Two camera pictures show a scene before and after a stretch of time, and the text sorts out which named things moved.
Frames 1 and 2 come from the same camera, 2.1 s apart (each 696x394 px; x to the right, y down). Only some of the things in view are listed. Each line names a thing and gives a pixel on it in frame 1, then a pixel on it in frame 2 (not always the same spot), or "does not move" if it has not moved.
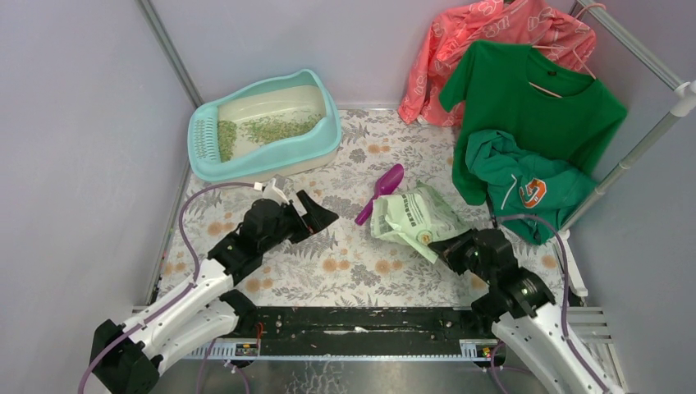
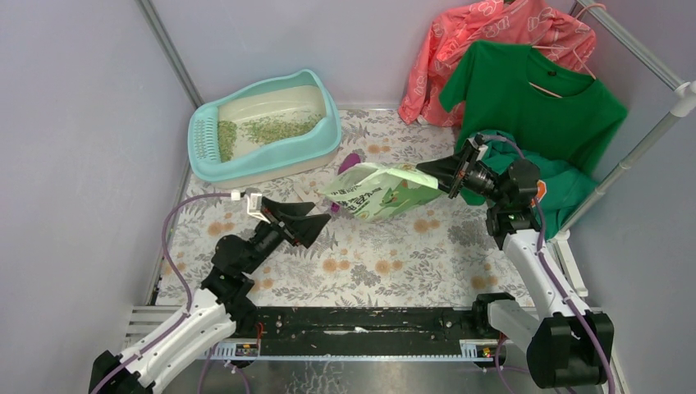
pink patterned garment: x=532 y=24 does not move
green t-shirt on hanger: x=551 y=109 does not move
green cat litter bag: x=416 y=218 → x=370 y=191
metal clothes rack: x=684 y=93 does not move
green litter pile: x=261 y=130 does not move
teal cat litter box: x=271 y=132 does not move
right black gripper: x=449 y=249 → x=453 y=171
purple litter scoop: x=385 y=185 → x=350 y=162
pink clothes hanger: x=588 y=70 does not move
